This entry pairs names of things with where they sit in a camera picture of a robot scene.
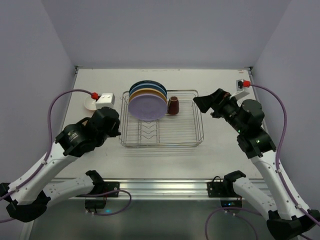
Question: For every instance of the metal wire dish rack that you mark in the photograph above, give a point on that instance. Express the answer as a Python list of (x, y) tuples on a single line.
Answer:
[(182, 130)]

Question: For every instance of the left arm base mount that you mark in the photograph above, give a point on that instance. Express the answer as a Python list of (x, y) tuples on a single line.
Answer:
[(101, 201)]

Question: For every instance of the light blue plate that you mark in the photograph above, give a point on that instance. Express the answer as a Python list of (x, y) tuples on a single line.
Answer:
[(141, 86)]

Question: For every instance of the orange bowl white inside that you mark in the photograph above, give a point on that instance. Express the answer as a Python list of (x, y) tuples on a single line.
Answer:
[(90, 103)]

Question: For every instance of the aluminium frame rail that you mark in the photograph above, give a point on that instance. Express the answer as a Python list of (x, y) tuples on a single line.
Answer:
[(142, 188)]

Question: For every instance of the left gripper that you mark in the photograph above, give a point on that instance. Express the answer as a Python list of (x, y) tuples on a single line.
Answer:
[(113, 132)]

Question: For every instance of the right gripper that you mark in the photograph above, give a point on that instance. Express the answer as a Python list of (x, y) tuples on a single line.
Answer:
[(216, 106)]

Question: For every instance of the yellow plate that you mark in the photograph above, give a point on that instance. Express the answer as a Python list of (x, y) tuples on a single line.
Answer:
[(147, 91)]

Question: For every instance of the dark red cup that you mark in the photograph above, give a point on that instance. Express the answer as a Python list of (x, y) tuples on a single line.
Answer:
[(173, 106)]

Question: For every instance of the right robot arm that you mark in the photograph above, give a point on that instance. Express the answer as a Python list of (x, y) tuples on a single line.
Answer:
[(286, 214)]

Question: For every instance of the dark teal plate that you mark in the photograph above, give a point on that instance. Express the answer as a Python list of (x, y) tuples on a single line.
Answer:
[(148, 82)]

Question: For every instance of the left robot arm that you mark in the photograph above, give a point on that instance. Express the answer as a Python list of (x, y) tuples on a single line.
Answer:
[(71, 144)]

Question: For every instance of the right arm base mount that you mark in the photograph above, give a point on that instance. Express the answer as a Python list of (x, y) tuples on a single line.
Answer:
[(218, 188)]

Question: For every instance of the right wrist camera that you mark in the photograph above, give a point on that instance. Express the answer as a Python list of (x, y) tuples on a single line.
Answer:
[(242, 89)]

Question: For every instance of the purple plate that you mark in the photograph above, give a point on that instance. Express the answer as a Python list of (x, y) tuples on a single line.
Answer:
[(147, 107)]

